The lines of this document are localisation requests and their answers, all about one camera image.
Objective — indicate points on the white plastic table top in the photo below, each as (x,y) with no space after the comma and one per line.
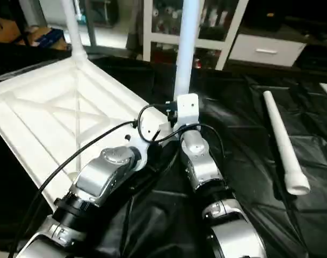
(56,118)

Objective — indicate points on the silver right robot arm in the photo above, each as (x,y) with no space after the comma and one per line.
(211,183)

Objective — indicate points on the white low drawer unit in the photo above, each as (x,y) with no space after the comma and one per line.
(265,49)

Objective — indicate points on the black work mat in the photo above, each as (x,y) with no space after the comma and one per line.
(260,183)

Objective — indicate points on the grey metal pole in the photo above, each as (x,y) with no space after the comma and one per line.
(92,24)

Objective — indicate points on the white plastic table leg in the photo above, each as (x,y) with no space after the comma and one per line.
(74,29)
(281,140)
(186,48)

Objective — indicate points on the white glass-door cabinet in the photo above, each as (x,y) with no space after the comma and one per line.
(163,27)

